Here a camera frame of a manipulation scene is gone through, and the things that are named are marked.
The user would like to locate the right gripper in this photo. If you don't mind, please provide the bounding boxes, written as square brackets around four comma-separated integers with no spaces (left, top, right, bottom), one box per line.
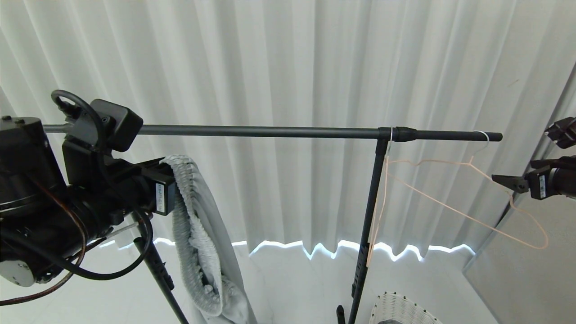
[491,165,576,201]

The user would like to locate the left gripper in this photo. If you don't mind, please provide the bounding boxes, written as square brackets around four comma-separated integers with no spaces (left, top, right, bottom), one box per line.
[65,160,177,243]

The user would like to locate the pink clothes hanger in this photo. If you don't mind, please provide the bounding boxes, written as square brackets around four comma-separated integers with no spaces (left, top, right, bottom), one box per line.
[366,128,396,267]
[385,130,549,251]

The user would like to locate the pale grey shorts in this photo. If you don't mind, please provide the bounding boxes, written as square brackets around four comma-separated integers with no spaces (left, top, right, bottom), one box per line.
[161,154,258,324]

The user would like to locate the black clothes rack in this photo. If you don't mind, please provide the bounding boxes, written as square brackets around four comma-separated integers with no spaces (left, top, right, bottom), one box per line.
[43,124,503,324]

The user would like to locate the white laundry basket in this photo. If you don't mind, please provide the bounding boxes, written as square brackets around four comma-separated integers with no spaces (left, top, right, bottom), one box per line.
[369,292,444,324]

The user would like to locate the white curtain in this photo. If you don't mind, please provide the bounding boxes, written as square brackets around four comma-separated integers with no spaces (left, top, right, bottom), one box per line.
[0,0,576,262]

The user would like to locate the black cable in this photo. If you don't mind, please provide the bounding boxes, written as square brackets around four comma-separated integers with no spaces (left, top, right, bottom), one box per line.
[0,208,154,282]
[51,89,108,151]

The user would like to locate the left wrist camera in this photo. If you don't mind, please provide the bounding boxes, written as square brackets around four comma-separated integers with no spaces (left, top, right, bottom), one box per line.
[63,99,144,180]

